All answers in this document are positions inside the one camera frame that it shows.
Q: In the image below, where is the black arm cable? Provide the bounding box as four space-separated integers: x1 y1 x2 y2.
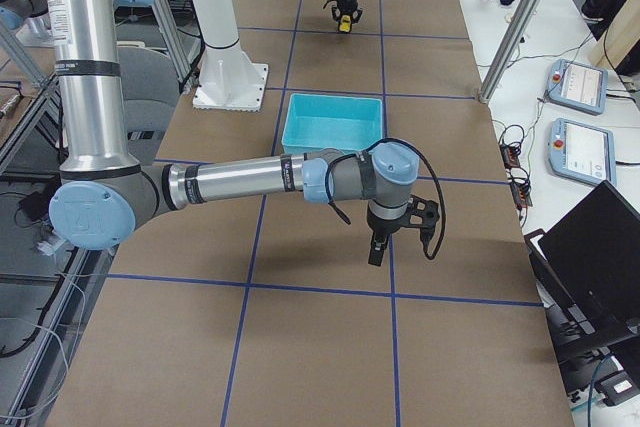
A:
323 138 445 262

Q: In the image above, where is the teach pendant tablet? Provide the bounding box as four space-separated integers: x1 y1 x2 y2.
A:
545 59 608 115
548 118 617 186

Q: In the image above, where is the black laptop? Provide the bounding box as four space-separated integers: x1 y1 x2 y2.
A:
525 181 639 373

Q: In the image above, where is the aluminium frame post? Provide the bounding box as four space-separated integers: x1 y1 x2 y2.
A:
478 0 540 104

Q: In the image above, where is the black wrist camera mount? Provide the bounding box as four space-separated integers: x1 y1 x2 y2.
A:
405 195 440 229

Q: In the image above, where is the upper teach pendant tablet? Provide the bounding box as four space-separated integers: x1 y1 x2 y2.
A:
545 59 608 115

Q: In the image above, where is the lower teach pendant tablet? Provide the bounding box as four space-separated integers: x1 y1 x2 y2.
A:
548 118 617 186

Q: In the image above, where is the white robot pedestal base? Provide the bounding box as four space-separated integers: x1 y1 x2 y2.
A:
192 0 269 112

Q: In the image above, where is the yellow beetle toy car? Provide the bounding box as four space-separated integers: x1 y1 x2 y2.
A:
338 16 352 34

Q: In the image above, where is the light blue plastic bin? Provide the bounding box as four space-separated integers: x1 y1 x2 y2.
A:
281 93 383 154

